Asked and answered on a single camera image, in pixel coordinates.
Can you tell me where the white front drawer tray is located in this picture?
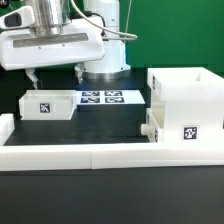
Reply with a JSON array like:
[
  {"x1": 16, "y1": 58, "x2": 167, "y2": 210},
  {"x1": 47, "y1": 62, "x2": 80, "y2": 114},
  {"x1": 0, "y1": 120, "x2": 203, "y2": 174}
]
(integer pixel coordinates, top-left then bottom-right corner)
[{"x1": 140, "y1": 108, "x2": 164, "y2": 143}]

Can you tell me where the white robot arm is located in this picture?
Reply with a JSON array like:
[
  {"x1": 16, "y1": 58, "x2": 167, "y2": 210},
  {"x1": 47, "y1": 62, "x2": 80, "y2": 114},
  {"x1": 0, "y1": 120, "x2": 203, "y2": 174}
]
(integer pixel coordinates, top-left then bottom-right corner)
[{"x1": 0, "y1": 0, "x2": 126, "y2": 86}]

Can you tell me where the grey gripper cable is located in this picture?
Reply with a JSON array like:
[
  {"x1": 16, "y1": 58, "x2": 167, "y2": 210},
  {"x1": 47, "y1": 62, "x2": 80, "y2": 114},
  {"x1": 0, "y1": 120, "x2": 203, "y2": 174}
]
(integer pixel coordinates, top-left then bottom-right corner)
[{"x1": 69, "y1": 0, "x2": 138, "y2": 42}]

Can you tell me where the white U-shaped fence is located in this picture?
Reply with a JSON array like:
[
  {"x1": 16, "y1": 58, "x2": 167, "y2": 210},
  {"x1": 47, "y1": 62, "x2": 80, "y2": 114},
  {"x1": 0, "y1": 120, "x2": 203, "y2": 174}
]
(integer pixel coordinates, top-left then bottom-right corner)
[{"x1": 0, "y1": 114, "x2": 224, "y2": 171}]

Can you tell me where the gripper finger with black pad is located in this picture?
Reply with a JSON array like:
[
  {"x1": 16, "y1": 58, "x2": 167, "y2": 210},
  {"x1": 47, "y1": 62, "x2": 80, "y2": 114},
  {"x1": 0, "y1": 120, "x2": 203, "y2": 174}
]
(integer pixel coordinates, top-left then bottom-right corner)
[
  {"x1": 25, "y1": 68, "x2": 41, "y2": 90},
  {"x1": 74, "y1": 63, "x2": 84, "y2": 84}
]

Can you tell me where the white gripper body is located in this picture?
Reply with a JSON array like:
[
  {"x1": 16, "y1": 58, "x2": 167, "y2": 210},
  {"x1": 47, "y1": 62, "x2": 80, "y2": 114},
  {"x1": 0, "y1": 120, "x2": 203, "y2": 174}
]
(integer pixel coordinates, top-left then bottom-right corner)
[{"x1": 0, "y1": 19, "x2": 105, "y2": 70}]

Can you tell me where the white drawer cabinet box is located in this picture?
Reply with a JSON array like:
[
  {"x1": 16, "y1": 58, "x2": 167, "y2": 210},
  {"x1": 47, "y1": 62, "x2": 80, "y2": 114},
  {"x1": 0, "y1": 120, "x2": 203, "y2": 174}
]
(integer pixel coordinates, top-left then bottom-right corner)
[{"x1": 147, "y1": 67, "x2": 224, "y2": 143}]

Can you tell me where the white drawer tray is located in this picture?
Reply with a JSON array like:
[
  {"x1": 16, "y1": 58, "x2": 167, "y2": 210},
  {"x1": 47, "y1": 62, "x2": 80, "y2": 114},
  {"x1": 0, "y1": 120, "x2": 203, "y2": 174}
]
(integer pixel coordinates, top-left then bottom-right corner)
[
  {"x1": 140, "y1": 108, "x2": 164, "y2": 143},
  {"x1": 19, "y1": 90, "x2": 77, "y2": 120}
]

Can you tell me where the white marker sheet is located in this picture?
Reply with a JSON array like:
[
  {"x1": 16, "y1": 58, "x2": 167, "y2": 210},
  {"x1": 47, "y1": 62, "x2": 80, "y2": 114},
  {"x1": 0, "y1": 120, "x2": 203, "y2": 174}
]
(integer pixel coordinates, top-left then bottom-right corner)
[{"x1": 76, "y1": 90, "x2": 145, "y2": 105}]

